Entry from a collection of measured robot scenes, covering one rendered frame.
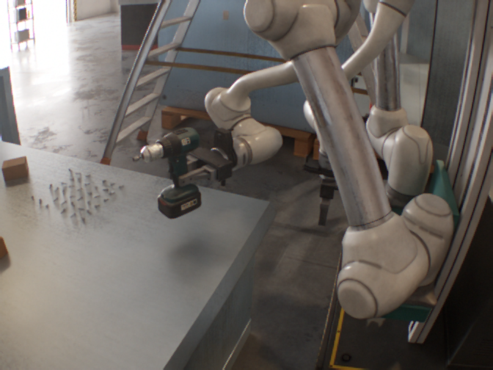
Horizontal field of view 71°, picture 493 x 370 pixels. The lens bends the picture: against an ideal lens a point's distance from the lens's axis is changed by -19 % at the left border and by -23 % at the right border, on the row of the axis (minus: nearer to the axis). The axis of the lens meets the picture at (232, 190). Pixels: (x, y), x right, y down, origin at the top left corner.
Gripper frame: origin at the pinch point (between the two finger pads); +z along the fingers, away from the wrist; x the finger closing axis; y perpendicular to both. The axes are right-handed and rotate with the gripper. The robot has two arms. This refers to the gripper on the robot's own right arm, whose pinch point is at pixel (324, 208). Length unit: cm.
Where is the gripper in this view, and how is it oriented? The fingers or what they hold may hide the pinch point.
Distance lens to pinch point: 149.4
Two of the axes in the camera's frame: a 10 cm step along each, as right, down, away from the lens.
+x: 3.0, -4.9, 8.2
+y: 9.5, 1.7, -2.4
